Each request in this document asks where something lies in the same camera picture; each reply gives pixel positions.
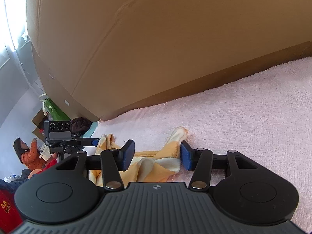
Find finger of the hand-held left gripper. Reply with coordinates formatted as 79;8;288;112
63;137;100;152

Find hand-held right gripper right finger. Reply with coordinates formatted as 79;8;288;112
180;141;259;192

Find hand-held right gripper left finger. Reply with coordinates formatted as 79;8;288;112
56;139;136;192

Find orange white striped shirt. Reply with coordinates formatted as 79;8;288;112
88;126;189;189

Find teal cloth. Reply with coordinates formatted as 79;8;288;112
82;121;99;138

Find dark brown cloth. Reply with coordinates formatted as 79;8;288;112
70;117;92;135

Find green shopping bag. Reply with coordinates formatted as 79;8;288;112
38;93;72;122

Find cardboard box small label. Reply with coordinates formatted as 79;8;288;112
31;42;101;123

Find pink fluffy blanket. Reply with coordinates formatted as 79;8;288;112
82;57;312;227

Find person's red clothing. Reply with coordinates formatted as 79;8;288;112
0;188;24;233

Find large cardboard box two labels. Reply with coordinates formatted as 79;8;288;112
26;0;312;122

